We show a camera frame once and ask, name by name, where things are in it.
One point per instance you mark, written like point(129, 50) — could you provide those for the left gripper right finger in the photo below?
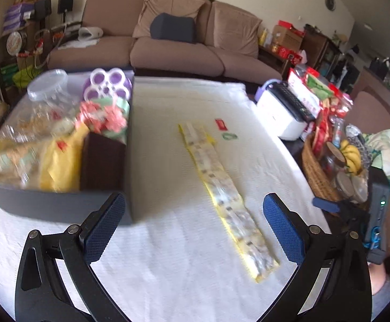
point(331, 281)

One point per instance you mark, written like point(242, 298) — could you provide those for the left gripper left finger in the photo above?
point(40, 293)

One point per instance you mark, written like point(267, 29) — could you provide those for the yellow snack packet strip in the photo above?
point(227, 201)

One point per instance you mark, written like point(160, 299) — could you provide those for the person's right forearm sleeve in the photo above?
point(380, 285)

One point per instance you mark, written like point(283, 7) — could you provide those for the wicker basket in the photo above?
point(315, 176)

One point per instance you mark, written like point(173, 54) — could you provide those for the banana bunch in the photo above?
point(352, 157)

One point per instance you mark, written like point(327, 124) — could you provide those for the brown lidded jar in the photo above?
point(332, 160)

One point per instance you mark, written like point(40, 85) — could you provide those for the black storage box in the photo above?
point(26, 131)

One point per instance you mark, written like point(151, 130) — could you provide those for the white appliance box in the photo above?
point(275, 116)

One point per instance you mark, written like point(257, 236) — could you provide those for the red snack bags pile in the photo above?
point(325, 102)

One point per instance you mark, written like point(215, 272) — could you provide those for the yellow snack bag in box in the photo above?
point(60, 167)

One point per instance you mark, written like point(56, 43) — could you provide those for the white cloth table cover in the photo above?
point(176, 261)

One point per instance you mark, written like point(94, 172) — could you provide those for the black remote control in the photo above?
point(286, 97)

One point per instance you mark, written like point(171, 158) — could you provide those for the small green packet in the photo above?
point(229, 136)

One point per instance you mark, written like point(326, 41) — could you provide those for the small red packet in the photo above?
point(221, 125)

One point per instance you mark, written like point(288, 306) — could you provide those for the pink flower patterned bag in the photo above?
point(105, 116)

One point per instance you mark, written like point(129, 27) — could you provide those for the cardboard box with red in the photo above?
point(287, 36)

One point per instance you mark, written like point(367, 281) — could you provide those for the clear plastic lidded container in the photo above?
point(50, 87)

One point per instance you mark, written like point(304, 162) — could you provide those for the purple egg tray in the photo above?
point(114, 83)

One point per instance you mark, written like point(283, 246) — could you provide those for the tan sofa pillow right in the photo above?
point(236, 30)

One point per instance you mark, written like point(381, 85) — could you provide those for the tan sofa pillow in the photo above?
point(236, 30)
point(152, 8)

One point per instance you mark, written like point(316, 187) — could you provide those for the brown sofa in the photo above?
point(204, 38)

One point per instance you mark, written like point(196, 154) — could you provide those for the dark blue cushion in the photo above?
point(172, 28)

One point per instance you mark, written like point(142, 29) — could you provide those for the tan sofa pillow left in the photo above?
point(152, 8)

